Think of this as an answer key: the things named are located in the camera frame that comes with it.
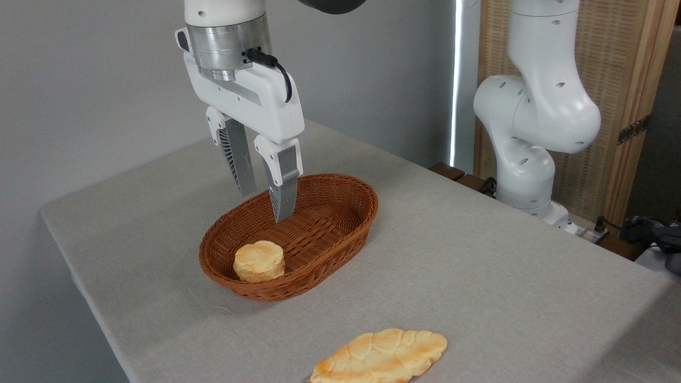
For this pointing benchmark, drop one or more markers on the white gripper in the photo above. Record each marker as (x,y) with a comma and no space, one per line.
(266,106)

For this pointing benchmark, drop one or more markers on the round thick bread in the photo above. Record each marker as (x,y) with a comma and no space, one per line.
(259,260)

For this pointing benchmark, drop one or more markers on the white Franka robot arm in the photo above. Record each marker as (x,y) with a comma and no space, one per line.
(542,106)

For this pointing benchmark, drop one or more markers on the brown oval wicker basket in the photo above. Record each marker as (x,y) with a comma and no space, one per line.
(319,234)

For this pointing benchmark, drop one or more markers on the long flat bread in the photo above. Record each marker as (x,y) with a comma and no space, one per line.
(380,356)

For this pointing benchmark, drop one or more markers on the dark brown wooden block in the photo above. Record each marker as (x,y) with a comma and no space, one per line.
(472,183)
(447,171)

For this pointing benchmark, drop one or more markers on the grey tablecloth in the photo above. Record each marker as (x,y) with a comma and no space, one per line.
(479,266)

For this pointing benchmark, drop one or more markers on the white power strip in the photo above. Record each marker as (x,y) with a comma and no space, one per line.
(591,234)

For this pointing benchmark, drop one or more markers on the dark metal screen hinge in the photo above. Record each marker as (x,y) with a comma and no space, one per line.
(633,129)

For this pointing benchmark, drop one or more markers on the wooden rattan folding screen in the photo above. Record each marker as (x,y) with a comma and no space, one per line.
(617,53)

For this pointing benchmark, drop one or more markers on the dark blue bag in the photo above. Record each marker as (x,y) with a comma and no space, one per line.
(665,239)

